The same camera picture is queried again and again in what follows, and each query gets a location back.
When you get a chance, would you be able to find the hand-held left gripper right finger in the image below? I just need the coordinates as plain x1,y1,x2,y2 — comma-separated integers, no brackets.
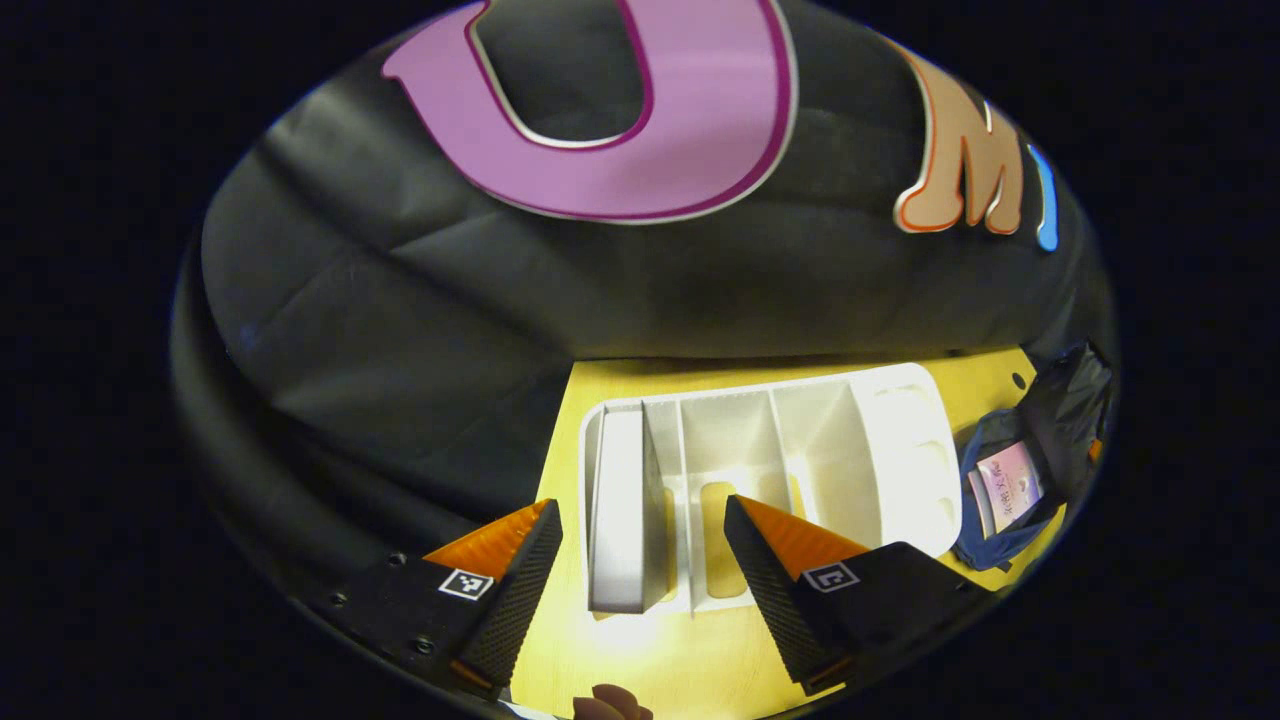
723,493,1001,698

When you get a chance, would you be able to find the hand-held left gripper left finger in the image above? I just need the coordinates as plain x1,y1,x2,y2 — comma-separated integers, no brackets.
290,498,564,701

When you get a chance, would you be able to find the white bookshelf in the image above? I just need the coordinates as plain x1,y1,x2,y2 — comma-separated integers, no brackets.
578,362,963,616

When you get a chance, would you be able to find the blue schoolbag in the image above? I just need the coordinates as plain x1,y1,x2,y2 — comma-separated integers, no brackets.
950,345,1116,573

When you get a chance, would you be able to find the pink book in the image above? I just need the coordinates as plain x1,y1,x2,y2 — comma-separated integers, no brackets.
965,440,1046,541

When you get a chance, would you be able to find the black backdrop cloth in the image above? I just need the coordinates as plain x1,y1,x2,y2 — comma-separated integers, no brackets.
170,0,1116,601

